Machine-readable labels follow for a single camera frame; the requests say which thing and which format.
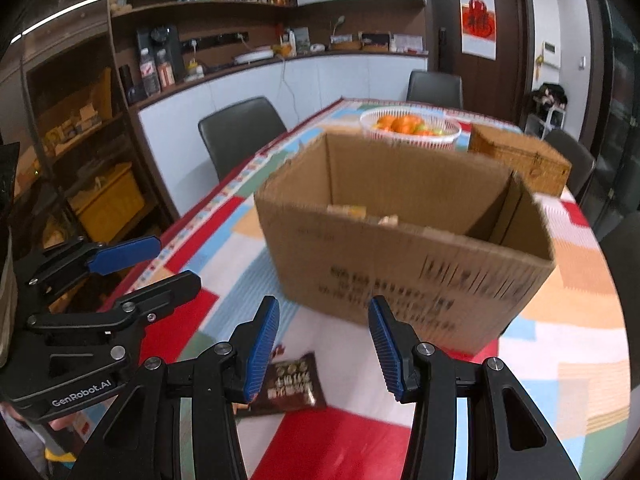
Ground colourful patchwork tablecloth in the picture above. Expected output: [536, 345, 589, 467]
[118, 100, 631, 479]

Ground oranges in basket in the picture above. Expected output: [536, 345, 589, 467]
[374, 114, 445, 136]

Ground dark chair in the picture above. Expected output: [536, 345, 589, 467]
[198, 96, 286, 181]
[544, 128, 596, 198]

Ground woven wicker box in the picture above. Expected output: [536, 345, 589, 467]
[469, 124, 572, 197]

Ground dark cracker snack packet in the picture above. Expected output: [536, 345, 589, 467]
[234, 352, 326, 418]

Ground plastic water bottle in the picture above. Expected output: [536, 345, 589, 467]
[140, 48, 160, 96]

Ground wooden shelf cabinet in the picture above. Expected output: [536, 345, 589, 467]
[1, 0, 295, 258]

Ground dark chair right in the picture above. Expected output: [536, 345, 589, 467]
[544, 128, 596, 198]

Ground red poster on door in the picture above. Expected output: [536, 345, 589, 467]
[459, 0, 497, 61]

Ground dark chair far end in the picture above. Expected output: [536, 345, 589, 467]
[407, 70, 463, 110]

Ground yellow storage basket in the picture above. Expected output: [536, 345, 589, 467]
[70, 162, 145, 243]

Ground white counter cabinet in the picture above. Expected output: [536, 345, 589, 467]
[138, 53, 428, 217]

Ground brown cardboard box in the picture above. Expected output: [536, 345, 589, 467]
[254, 133, 555, 356]

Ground white fruit basket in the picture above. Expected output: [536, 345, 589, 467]
[359, 106, 462, 150]

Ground dark chair left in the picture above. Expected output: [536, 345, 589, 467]
[198, 96, 286, 181]

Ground dark wooden door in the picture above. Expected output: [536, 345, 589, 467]
[427, 0, 535, 124]

